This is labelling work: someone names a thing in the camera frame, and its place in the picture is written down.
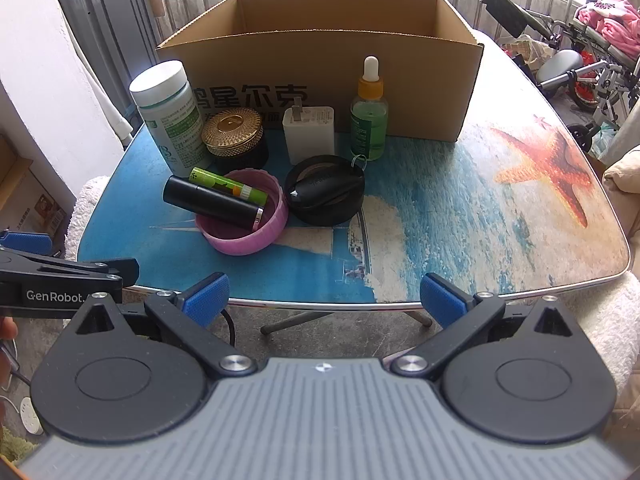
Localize grey cabinet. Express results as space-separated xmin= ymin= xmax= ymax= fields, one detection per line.
xmin=54 ymin=0 xmax=163 ymax=133

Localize black jar with gold lid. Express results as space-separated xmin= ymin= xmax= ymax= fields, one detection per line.
xmin=201 ymin=108 xmax=269 ymax=171

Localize printed cardboard box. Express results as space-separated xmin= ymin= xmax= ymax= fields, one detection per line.
xmin=0 ymin=135 xmax=68 ymax=261

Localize wheelchair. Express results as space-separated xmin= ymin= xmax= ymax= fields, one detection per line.
xmin=480 ymin=0 xmax=640 ymax=151

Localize pink clothes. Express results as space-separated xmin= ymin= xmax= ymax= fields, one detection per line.
xmin=575 ymin=0 xmax=640 ymax=61

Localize pink ribbed lid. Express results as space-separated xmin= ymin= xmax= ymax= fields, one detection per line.
xmin=195 ymin=170 xmax=290 ymax=256

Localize black lipstick tube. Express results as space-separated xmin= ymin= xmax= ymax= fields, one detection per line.
xmin=163 ymin=175 xmax=265 ymax=231

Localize white hanging cloth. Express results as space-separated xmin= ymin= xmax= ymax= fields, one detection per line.
xmin=95 ymin=65 xmax=133 ymax=148

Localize white power strip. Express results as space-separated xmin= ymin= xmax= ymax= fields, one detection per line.
xmin=20 ymin=397 xmax=46 ymax=436

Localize brown cardboard box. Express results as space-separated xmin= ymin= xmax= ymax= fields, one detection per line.
xmin=156 ymin=0 xmax=485 ymax=143

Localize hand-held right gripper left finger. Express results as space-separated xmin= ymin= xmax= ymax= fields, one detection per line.
xmin=75 ymin=272 xmax=258 ymax=380

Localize white charger plug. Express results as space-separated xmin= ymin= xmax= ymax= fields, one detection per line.
xmin=282 ymin=99 xmax=336 ymax=166

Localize green lip balm stick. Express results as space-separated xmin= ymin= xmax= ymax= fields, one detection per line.
xmin=189 ymin=167 xmax=256 ymax=203

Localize black tape roll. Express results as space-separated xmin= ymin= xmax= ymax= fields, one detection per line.
xmin=284 ymin=155 xmax=367 ymax=227

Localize white bottle with green label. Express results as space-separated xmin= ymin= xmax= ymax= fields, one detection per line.
xmin=129 ymin=60 xmax=208 ymax=176

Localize green dropper bottle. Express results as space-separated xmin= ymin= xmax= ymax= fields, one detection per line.
xmin=349 ymin=56 xmax=389 ymax=162

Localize black oval device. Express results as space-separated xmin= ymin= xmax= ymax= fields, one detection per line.
xmin=286 ymin=172 xmax=362 ymax=208

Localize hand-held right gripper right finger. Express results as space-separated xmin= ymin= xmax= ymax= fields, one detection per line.
xmin=382 ymin=272 xmax=576 ymax=380

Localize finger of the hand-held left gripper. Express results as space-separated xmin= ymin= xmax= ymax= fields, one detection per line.
xmin=0 ymin=230 xmax=54 ymax=257
xmin=0 ymin=249 xmax=140 ymax=290

